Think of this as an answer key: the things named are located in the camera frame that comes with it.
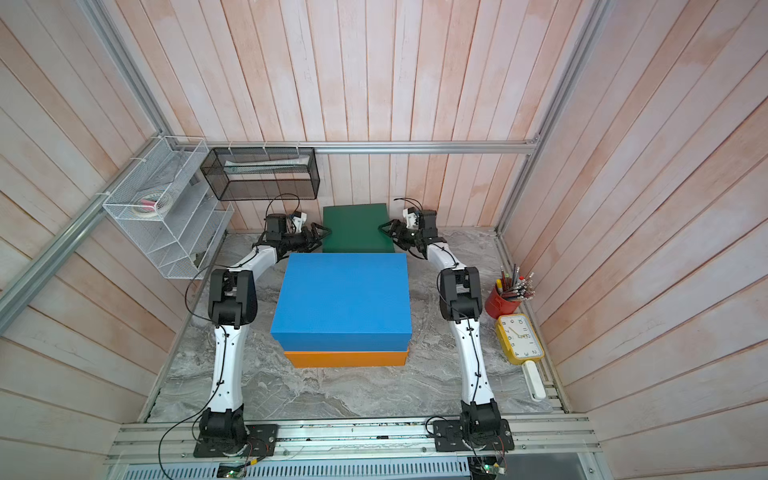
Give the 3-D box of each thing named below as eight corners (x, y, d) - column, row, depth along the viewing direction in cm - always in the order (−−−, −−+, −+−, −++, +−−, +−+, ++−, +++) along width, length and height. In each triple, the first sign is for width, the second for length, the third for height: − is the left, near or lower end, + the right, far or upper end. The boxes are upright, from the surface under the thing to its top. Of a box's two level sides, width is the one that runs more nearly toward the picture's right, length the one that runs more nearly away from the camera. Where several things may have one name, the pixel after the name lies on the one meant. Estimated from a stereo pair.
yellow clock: (503, 364, 88) (508, 359, 85) (491, 319, 97) (495, 313, 94) (540, 364, 88) (546, 359, 85) (524, 319, 97) (529, 313, 94)
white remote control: (530, 401, 82) (536, 397, 79) (519, 365, 88) (524, 360, 85) (541, 401, 82) (548, 397, 79) (529, 365, 88) (535, 360, 85)
